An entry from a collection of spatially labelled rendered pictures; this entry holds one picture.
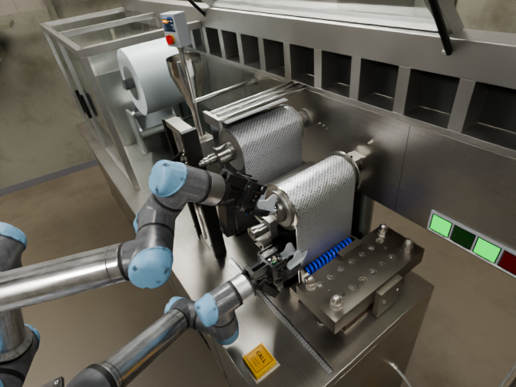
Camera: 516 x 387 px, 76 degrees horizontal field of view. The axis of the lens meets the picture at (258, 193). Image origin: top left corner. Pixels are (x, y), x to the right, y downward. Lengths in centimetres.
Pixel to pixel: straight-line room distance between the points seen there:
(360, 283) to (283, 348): 30
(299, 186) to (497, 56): 51
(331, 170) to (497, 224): 42
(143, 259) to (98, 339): 186
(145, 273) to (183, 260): 73
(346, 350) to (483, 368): 125
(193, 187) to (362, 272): 61
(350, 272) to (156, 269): 64
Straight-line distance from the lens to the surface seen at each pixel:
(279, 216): 92
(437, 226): 105
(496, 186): 92
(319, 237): 105
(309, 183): 94
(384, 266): 111
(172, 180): 67
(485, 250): 102
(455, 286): 250
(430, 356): 218
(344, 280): 105
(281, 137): 109
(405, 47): 93
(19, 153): 426
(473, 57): 85
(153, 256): 63
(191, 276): 129
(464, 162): 93
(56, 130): 414
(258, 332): 111
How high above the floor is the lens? 186
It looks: 37 degrees down
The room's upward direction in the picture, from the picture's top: 8 degrees counter-clockwise
